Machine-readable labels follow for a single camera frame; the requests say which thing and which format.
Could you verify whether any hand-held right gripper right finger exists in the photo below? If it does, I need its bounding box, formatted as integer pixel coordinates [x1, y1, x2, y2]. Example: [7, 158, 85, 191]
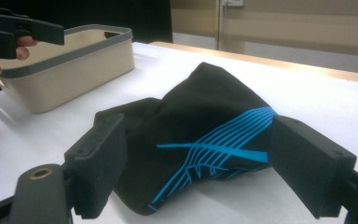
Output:
[268, 115, 358, 220]

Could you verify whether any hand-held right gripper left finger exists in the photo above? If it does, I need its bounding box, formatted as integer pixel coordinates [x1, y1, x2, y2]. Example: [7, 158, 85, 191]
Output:
[63, 113, 129, 219]

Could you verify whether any cream basket with grey rim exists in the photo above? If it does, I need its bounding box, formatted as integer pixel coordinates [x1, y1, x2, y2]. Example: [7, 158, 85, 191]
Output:
[0, 23, 136, 115]

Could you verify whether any black garment with blue stripes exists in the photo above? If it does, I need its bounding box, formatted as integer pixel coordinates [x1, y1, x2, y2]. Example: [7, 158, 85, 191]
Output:
[93, 61, 278, 217]

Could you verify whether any black curtain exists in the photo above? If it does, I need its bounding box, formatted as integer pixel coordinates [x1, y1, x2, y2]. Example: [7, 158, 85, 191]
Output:
[0, 0, 173, 44]

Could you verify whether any white table cover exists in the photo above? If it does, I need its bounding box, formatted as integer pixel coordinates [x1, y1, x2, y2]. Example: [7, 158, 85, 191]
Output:
[0, 41, 358, 224]

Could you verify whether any beige wall conduit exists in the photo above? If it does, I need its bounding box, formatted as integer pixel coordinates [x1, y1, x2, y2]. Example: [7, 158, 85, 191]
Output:
[215, 0, 227, 51]

